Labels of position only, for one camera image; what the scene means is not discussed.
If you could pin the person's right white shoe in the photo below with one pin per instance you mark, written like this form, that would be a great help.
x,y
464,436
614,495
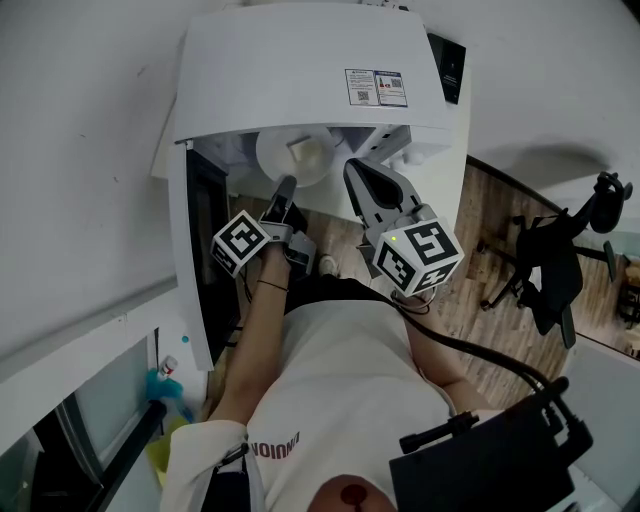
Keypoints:
x,y
327,264

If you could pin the white bottle with red label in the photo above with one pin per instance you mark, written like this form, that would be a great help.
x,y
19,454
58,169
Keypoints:
x,y
169,366

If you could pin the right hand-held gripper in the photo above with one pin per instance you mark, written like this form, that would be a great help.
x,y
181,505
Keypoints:
x,y
425,250

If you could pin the person's left forearm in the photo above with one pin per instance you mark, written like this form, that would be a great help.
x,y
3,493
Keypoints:
x,y
255,345

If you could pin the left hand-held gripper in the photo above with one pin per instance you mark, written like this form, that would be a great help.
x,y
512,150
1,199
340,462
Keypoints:
x,y
240,240

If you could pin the yellow bag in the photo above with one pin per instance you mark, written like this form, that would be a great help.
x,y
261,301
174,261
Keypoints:
x,y
165,450

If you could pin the black framed glass door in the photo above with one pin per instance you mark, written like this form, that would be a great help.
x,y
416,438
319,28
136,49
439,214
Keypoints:
x,y
120,390

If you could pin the person's white shirt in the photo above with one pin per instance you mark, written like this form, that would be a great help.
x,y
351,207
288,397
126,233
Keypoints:
x,y
340,380

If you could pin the black electronics box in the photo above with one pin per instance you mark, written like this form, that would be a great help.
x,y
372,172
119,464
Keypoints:
x,y
480,465

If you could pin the black office chair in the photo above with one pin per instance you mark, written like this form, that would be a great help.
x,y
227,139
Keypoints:
x,y
550,270

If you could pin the person's black shorts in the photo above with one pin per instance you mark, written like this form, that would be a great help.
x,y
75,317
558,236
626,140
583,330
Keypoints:
x,y
340,290

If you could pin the white round plate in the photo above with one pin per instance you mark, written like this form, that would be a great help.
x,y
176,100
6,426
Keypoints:
x,y
275,160

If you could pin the white microwave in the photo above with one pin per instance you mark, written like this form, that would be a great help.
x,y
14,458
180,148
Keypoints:
x,y
280,65

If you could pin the person's right forearm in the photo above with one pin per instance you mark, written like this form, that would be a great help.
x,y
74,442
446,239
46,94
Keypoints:
x,y
435,355

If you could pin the black wrist band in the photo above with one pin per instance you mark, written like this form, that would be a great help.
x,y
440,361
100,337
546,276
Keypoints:
x,y
272,285

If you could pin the black flat box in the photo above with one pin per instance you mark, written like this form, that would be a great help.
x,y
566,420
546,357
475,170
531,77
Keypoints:
x,y
447,67

